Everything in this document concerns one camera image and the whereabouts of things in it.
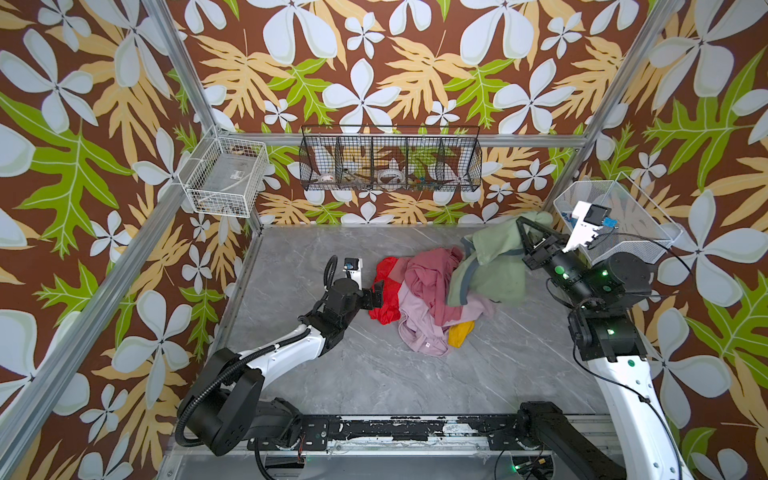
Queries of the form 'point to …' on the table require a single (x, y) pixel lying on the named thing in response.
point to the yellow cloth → (458, 333)
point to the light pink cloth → (419, 329)
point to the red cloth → (389, 313)
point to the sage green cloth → (492, 266)
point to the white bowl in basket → (391, 176)
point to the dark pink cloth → (429, 274)
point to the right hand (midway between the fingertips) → (515, 221)
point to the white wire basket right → (643, 232)
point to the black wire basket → (391, 158)
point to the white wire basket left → (225, 174)
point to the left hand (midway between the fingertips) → (367, 276)
